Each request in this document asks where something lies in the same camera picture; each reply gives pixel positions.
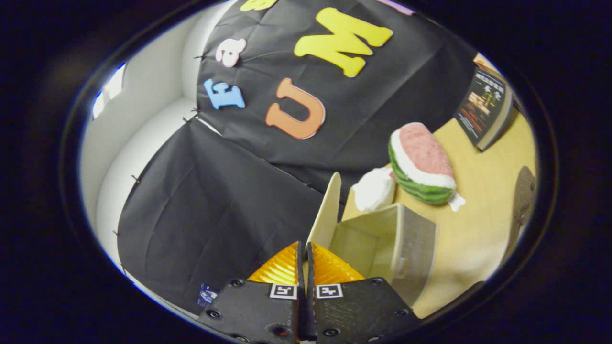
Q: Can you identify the black cover book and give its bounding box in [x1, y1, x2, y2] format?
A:
[454, 67, 514, 151]

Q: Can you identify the tan cover book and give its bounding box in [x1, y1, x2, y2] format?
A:
[472, 53, 503, 81]

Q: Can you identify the white plush toy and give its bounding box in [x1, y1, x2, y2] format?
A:
[351, 167, 397, 213]

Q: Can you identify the brown moccasin shoe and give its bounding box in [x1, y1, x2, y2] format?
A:
[513, 165, 537, 229]

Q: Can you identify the ceiling light panel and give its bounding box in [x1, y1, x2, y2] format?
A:
[92, 64, 127, 119]

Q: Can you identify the black backdrop cloth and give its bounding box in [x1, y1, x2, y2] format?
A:
[117, 0, 479, 313]

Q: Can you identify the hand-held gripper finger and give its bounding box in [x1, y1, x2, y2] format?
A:
[306, 242, 421, 344]
[197, 241, 306, 344]

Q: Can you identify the watermelon slice plush toy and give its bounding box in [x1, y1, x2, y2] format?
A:
[388, 122, 466, 212]

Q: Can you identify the grey fabric storage box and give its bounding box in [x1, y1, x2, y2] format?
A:
[306, 172, 438, 307]

